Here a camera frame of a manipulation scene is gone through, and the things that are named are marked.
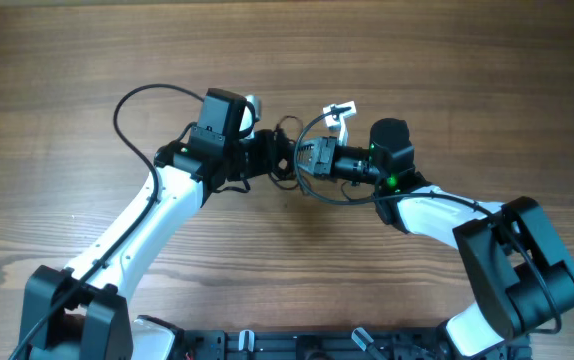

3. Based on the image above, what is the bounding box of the black USB cable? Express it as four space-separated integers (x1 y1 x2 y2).
266 114 308 191

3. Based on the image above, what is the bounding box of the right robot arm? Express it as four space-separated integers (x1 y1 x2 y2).
292 118 574 359

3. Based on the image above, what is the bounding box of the left camera black cable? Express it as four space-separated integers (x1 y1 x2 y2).
9 83 206 360

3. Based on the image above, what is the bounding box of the camera black cable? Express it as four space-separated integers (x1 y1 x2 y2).
9 83 206 360
292 105 563 335

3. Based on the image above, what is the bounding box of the right camera black cable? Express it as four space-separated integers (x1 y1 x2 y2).
292 105 563 335

